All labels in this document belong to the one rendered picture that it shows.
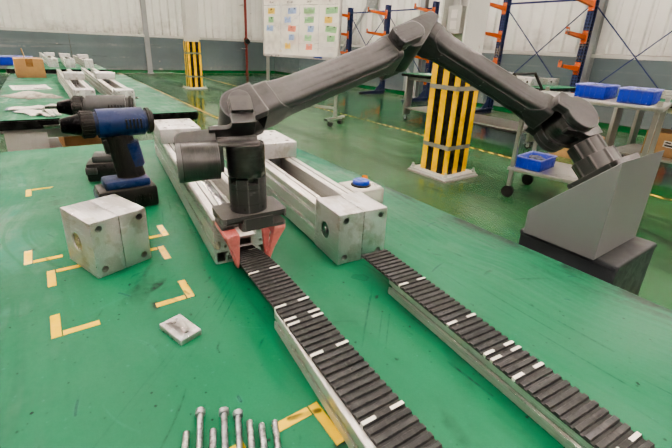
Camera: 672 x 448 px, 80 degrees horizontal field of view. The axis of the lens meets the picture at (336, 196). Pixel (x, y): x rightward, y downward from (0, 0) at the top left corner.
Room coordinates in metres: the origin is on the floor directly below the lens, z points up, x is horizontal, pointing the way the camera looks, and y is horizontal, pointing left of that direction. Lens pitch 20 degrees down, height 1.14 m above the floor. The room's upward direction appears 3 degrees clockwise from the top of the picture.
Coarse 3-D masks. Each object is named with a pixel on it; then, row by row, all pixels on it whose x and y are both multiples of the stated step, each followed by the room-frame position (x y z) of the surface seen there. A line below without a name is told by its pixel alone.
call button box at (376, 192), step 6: (348, 186) 0.88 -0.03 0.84; (354, 186) 0.88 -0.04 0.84; (360, 186) 0.88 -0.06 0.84; (366, 186) 0.88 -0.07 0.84; (372, 186) 0.89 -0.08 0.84; (378, 186) 0.89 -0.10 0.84; (354, 192) 0.85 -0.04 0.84; (366, 192) 0.86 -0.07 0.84; (372, 192) 0.86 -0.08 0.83; (378, 192) 0.87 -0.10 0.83; (372, 198) 0.87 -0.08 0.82; (378, 198) 0.87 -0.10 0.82
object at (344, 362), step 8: (352, 352) 0.37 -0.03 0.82; (336, 360) 0.36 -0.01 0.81; (344, 360) 0.36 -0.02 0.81; (352, 360) 0.36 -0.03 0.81; (360, 360) 0.36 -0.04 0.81; (320, 368) 0.34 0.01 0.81; (328, 368) 0.35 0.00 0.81; (336, 368) 0.34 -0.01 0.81; (344, 368) 0.35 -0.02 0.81; (328, 376) 0.34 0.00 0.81
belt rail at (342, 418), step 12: (276, 324) 0.44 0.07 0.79; (288, 336) 0.41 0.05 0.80; (288, 348) 0.41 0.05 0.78; (300, 348) 0.38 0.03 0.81; (300, 360) 0.38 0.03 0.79; (312, 372) 0.35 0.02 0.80; (312, 384) 0.35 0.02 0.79; (324, 384) 0.33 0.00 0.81; (324, 396) 0.33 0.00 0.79; (336, 396) 0.31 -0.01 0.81; (336, 408) 0.30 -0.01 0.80; (336, 420) 0.30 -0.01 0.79; (348, 420) 0.28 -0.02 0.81; (348, 432) 0.29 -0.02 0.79; (360, 432) 0.27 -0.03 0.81; (348, 444) 0.28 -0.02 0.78; (360, 444) 0.26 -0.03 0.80; (372, 444) 0.26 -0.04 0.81
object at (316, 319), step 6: (306, 318) 0.43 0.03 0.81; (312, 318) 0.43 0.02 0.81; (318, 318) 0.43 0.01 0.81; (324, 318) 0.43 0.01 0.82; (288, 324) 0.41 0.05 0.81; (294, 324) 0.41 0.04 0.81; (300, 324) 0.42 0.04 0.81; (306, 324) 0.42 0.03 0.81; (312, 324) 0.42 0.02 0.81; (318, 324) 0.42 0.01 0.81; (294, 330) 0.40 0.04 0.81; (300, 330) 0.41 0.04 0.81
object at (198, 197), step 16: (160, 144) 1.18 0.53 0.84; (160, 160) 1.19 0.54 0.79; (176, 176) 0.92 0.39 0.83; (224, 176) 0.83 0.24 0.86; (192, 192) 0.75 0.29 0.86; (208, 192) 0.73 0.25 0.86; (224, 192) 0.82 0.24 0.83; (192, 208) 0.77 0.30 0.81; (208, 208) 0.65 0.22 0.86; (208, 224) 0.64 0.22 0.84; (208, 240) 0.64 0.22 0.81; (224, 240) 0.61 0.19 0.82; (240, 240) 0.65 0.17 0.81; (256, 240) 0.64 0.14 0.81; (224, 256) 0.62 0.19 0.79
